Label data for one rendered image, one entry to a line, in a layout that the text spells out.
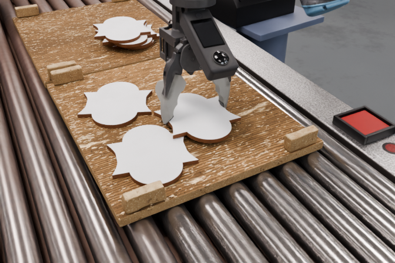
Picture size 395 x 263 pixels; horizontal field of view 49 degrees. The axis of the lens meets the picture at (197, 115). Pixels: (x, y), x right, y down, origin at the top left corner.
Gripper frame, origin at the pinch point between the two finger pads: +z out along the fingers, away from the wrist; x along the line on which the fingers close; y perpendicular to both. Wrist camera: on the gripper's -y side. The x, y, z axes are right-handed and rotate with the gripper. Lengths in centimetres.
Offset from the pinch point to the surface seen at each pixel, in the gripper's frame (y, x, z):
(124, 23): 40.7, -2.4, -4.3
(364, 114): -11.1, -28.1, 1.5
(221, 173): -13.3, 3.3, 2.4
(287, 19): 45, -56, 3
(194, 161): -9.6, 5.7, 1.7
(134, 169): -7.5, 14.4, 1.7
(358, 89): 109, -177, 81
